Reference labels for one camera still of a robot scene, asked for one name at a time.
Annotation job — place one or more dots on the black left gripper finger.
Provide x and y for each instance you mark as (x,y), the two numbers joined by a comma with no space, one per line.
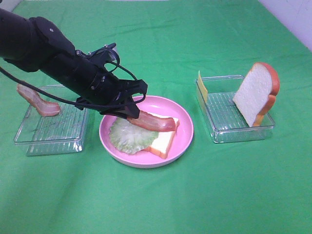
(117,112)
(129,110)

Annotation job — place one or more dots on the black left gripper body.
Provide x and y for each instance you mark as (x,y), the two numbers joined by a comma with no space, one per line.
(99,91)

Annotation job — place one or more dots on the green lettuce leaf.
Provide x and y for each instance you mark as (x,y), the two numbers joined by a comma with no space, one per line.
(129,138)

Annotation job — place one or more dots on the bacon strip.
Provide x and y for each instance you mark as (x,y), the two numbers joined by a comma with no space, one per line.
(44,108)
(151,122)

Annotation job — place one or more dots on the bread slice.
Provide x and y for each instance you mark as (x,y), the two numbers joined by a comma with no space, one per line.
(257,93)
(161,146)

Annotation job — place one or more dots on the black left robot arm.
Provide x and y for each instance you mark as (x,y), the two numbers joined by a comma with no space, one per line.
(36,44)

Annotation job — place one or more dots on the pink round plate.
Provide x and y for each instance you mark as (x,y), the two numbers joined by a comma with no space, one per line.
(144,159)

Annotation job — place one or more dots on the yellow cheese slice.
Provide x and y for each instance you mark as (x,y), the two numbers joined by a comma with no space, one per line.
(202,88)

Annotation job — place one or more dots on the clear left plastic tray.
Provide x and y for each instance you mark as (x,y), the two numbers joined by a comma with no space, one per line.
(60,134)

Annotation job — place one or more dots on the clear plastic tray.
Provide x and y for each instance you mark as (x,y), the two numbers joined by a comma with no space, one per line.
(223,120)
(60,134)

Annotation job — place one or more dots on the clear right plastic tray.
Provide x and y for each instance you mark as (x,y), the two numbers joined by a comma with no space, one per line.
(223,120)

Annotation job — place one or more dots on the upright bread slice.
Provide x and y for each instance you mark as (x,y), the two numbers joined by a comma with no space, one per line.
(257,93)

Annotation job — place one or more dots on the green tablecloth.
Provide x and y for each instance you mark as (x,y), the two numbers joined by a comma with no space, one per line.
(256,187)

